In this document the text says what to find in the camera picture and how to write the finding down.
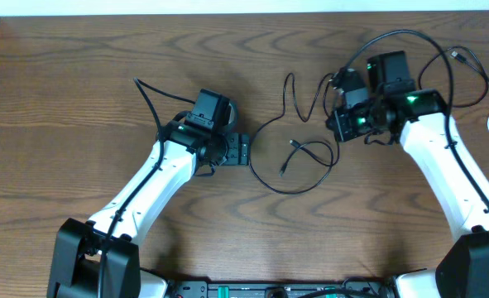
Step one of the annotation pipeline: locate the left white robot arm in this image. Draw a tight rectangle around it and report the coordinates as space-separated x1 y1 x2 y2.
46 89 249 297

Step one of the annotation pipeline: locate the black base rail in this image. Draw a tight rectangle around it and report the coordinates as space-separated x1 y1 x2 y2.
161 268 487 298

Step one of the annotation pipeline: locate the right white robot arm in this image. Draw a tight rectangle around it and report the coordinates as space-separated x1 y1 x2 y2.
326 51 489 297

